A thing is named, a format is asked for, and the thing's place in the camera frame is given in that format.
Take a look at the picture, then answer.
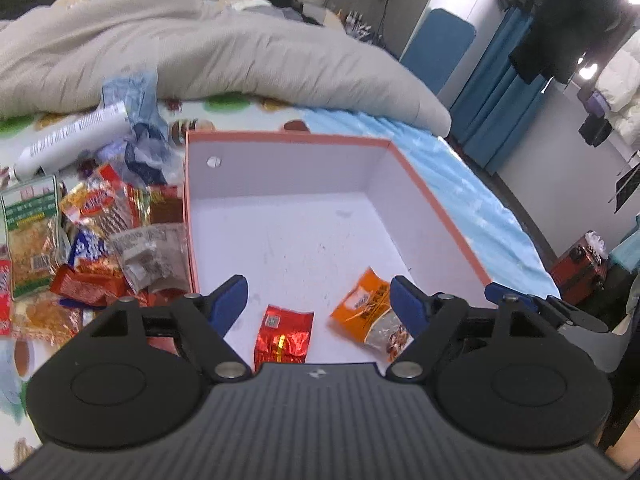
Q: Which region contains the shiny red snack packet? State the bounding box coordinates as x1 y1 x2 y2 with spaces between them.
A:
253 304 315 373

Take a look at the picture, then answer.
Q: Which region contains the crumpled blue plastic bag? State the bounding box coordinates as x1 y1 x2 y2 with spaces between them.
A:
97 72 173 186

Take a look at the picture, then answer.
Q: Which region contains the dark red snack packet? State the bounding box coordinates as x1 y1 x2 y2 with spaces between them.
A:
149 185 187 226

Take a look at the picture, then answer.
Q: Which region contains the blue curtain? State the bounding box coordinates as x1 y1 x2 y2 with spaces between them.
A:
449 7 552 177

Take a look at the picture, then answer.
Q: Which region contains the black clothing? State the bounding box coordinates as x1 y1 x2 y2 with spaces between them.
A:
259 0 325 26

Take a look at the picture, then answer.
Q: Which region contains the blue snack packet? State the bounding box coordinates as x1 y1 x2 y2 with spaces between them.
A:
67 227 123 281

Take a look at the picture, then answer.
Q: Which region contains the hanging black coat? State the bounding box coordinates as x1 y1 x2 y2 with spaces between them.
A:
507 0 636 86

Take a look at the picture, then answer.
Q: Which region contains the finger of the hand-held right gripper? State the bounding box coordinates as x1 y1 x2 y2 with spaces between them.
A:
484 282 612 335

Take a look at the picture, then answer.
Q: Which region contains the green snack packet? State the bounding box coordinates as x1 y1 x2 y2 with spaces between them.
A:
0 175 68 301

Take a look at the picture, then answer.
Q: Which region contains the small black hanging bag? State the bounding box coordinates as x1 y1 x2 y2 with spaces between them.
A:
579 112 614 149

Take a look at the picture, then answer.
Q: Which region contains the grey clear snack packet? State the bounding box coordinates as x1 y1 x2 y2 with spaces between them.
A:
109 223 193 293

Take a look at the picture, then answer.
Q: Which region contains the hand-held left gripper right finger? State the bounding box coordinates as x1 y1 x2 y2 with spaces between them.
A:
386 275 567 384

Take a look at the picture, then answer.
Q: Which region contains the group of small bottles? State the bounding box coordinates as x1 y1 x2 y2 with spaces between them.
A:
340 7 375 42

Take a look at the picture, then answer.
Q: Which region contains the red yellow clear snack packet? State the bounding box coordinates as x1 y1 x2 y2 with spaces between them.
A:
0 257 13 337

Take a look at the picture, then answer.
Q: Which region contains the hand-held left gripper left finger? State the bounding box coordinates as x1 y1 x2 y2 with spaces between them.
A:
80 274 251 383

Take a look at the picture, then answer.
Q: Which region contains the red suitcase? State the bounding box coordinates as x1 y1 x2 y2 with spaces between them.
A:
550 244 612 307

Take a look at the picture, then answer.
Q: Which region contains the white puffer jacket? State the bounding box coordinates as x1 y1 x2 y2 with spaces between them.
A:
595 35 640 153

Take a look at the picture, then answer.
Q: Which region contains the white tube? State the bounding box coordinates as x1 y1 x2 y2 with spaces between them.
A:
9 101 130 181

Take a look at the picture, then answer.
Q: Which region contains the black stand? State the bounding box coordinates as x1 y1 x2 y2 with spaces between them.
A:
612 150 640 217

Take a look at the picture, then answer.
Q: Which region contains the grey blanket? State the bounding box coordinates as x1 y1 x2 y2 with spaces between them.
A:
0 0 453 137

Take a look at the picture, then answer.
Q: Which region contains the orange striped snack packet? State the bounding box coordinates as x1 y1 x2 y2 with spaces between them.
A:
60 165 151 238

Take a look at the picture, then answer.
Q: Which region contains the blue board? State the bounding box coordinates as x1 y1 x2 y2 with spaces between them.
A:
400 7 477 97

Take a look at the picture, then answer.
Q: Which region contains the pink cardboard box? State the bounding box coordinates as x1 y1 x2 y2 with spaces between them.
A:
182 129 493 366

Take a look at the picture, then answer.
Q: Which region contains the crinkled red snack packet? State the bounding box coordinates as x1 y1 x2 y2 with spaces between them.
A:
50 262 128 307

